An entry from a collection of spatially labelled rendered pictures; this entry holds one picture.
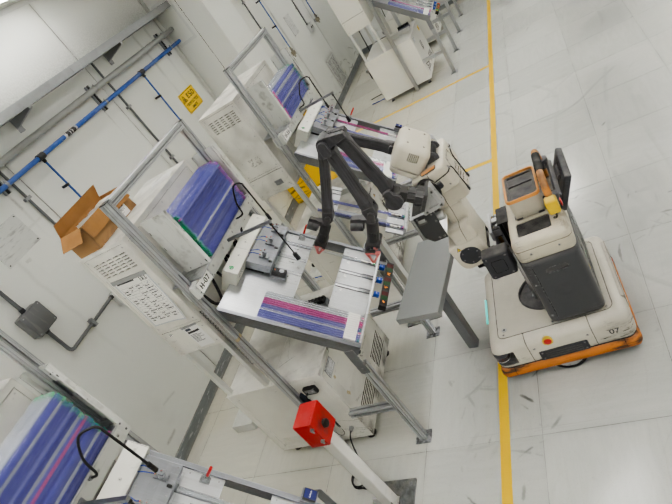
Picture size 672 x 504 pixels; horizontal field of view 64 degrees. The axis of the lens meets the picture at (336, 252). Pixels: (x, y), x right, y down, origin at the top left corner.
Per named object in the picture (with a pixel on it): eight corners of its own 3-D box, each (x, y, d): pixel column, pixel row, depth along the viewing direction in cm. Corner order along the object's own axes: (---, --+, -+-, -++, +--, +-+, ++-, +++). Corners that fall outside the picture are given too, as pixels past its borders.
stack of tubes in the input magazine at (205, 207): (246, 196, 295) (214, 157, 283) (212, 256, 257) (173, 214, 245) (229, 204, 301) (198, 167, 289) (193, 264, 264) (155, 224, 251)
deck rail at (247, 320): (358, 352, 260) (361, 344, 256) (358, 355, 259) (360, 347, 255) (216, 314, 263) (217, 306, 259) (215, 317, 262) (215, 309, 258)
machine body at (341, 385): (394, 345, 355) (344, 280, 327) (379, 440, 303) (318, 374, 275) (315, 365, 387) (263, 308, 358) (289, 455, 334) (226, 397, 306)
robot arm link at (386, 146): (319, 127, 260) (322, 121, 269) (314, 154, 267) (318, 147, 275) (410, 146, 258) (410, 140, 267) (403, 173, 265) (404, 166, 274)
